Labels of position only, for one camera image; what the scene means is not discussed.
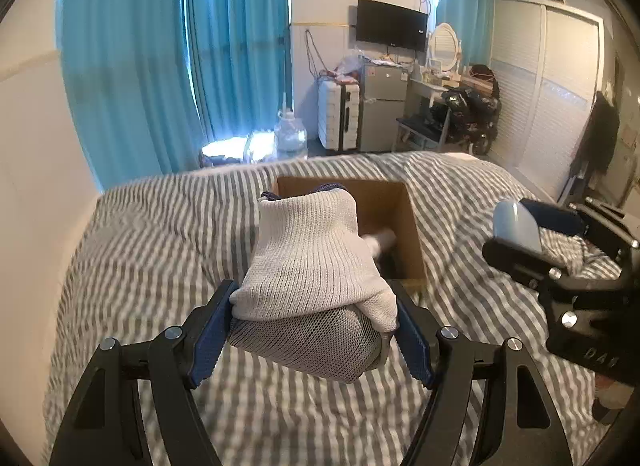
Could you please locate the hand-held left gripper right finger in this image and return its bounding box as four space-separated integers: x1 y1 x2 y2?
389 278 577 466

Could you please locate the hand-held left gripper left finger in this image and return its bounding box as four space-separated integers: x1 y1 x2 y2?
48 278 240 466

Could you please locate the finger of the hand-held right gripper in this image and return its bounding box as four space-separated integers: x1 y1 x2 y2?
520 197 640 251
482 200 576 297

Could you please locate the cardboard box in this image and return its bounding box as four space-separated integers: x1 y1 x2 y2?
276 176 429 297

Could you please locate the white knit cloth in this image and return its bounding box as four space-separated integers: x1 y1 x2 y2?
227 185 400 384

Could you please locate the person's right hand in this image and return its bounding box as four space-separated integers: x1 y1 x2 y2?
595 378 626 412

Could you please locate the dark hanging clothing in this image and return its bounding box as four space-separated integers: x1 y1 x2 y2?
580 90 621 181

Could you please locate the black bags pile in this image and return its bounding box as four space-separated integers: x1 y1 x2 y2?
442 86 501 154

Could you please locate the white louvred wardrobe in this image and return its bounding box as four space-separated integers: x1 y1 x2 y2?
487 0 618 201

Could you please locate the dark seat chair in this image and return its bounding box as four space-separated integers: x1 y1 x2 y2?
395 113 448 151

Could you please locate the white dressing table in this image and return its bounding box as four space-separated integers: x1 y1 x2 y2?
407 73 461 111

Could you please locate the silver small fridge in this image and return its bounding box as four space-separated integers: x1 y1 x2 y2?
361 63 408 151

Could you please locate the white oval mirror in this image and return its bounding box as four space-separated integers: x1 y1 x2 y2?
427 23 462 74

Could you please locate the white hard suitcase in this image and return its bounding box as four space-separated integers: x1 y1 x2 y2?
318 78 362 151

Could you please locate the clear water jug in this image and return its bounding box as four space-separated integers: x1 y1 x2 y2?
274 93 308 159

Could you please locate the teal curtain beside wardrobe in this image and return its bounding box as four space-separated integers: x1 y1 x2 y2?
432 0 496 69

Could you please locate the narrow teal curtain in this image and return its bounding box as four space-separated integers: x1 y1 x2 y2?
182 0 293 147

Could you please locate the wide teal curtain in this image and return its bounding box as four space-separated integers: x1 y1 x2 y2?
60 0 201 187

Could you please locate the black wall television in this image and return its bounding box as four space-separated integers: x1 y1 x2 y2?
356 0 429 52

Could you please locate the wall cable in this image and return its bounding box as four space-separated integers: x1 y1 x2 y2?
305 28 326 79

